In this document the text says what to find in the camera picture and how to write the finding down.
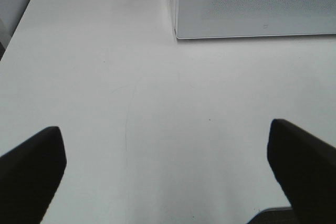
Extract white microwave oven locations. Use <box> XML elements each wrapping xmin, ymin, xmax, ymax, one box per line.
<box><xmin>164</xmin><ymin>0</ymin><xmax>336</xmax><ymax>40</ymax></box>

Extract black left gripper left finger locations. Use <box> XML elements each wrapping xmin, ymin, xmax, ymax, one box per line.
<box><xmin>1</xmin><ymin>126</ymin><xmax>67</xmax><ymax>223</ymax></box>

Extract white microwave door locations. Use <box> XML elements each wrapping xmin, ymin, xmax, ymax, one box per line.
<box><xmin>175</xmin><ymin>0</ymin><xmax>336</xmax><ymax>40</ymax></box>

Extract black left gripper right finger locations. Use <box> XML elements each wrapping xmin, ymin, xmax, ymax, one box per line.
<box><xmin>267</xmin><ymin>119</ymin><xmax>335</xmax><ymax>223</ymax></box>

